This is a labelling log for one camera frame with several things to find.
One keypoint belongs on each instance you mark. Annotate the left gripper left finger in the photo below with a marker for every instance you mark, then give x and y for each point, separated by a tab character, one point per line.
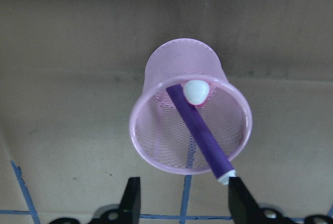
130	205

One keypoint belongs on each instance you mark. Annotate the purple pen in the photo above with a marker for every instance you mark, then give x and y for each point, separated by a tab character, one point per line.
208	145

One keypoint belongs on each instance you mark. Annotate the pink pen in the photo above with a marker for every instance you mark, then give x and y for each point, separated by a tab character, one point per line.
196	92

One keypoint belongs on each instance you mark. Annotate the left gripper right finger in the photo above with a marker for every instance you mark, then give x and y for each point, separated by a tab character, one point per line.
242	205

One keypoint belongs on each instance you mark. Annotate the pink mesh cup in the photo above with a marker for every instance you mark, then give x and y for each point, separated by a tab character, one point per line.
156	128

